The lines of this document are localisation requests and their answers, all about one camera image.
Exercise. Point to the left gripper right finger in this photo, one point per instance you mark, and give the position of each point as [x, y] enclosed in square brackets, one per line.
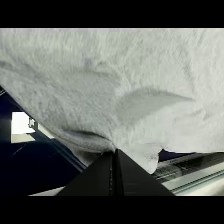
[136, 181]

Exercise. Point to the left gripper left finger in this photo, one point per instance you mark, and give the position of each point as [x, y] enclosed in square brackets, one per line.
[96, 180]

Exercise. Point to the light grey garment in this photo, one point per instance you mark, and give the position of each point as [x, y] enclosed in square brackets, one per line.
[113, 86]

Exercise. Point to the silver frame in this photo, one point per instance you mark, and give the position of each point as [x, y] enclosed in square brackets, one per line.
[196, 176]

